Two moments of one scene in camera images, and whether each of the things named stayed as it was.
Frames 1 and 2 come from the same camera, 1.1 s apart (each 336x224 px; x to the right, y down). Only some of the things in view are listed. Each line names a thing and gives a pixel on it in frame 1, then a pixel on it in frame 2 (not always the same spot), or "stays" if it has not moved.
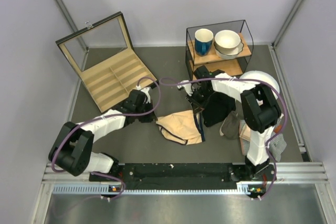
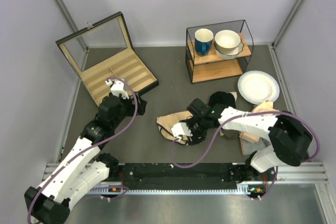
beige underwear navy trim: [184, 127] stays
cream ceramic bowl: [227, 41] stays
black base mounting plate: [184, 176] stays
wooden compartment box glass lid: [103, 53] stays
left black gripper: [150, 117] -> [142, 104]
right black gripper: [193, 99] -> [196, 138]
